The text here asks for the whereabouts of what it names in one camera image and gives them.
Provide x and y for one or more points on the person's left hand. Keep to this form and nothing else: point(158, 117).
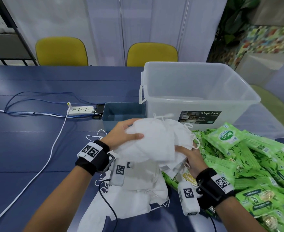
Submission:
point(115, 136)

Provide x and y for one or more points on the person's right hand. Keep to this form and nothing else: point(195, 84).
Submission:
point(195, 163)

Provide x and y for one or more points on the person's left thumb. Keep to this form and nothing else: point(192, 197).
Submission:
point(135, 136)

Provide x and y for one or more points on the person's right thumb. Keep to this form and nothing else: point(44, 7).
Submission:
point(182, 149)

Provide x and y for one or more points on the bundle of white masks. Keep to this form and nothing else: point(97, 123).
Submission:
point(156, 140)

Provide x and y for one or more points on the person's left forearm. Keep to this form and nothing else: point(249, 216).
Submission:
point(60, 200)

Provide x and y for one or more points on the person's right forearm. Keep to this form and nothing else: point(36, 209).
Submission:
point(238, 217)

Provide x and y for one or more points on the small blue plastic bin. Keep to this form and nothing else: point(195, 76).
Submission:
point(122, 117)

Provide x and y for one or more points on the black plug adapter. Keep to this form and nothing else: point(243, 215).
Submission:
point(99, 111)

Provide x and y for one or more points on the pile of white face masks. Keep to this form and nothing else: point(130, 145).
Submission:
point(137, 188)

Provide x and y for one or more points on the white power strip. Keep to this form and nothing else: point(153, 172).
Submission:
point(80, 110)

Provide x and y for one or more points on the clear plastic storage box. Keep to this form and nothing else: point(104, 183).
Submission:
point(192, 84)

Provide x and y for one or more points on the pile of green wipe packets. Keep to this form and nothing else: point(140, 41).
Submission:
point(258, 164)

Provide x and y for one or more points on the yellow chair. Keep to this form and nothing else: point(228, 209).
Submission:
point(61, 51)
point(151, 55)

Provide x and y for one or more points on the green chair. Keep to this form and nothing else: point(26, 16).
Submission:
point(277, 108)

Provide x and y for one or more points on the white curtain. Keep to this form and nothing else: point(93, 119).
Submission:
point(103, 21)

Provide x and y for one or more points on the green leafy plant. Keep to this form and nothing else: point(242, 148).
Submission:
point(233, 24)

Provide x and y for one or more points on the colourful mosaic panel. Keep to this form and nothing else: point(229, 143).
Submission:
point(265, 39)

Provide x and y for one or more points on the white wrist camera with marker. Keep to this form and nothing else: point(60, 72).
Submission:
point(119, 172)
point(188, 198)

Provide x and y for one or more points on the black metal shelf frame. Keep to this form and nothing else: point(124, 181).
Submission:
point(16, 49)

